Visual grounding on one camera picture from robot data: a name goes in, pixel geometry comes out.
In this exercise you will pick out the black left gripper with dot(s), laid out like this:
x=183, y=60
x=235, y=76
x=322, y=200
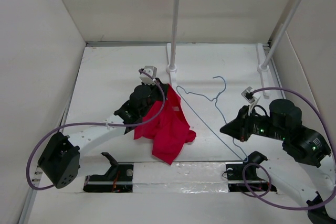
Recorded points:
x=156, y=88

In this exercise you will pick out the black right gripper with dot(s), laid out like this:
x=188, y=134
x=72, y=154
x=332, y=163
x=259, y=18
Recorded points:
x=239, y=128

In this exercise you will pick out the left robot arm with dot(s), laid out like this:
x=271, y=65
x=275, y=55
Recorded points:
x=61, y=159

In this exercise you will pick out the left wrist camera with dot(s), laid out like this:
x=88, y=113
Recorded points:
x=148, y=75

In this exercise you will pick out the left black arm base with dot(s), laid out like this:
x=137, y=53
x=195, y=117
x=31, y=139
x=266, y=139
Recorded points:
x=118, y=178

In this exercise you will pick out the red t shirt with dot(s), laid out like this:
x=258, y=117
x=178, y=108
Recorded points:
x=169, y=131

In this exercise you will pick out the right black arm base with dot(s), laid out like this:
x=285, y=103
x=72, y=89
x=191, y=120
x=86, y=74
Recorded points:
x=234, y=175

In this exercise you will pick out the white clothes rack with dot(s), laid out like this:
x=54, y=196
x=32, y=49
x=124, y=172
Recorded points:
x=264, y=59

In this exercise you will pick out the blue wire hanger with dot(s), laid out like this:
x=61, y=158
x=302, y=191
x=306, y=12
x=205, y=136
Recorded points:
x=207, y=110

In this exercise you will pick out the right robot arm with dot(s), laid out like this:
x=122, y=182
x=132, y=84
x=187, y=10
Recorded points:
x=306, y=146

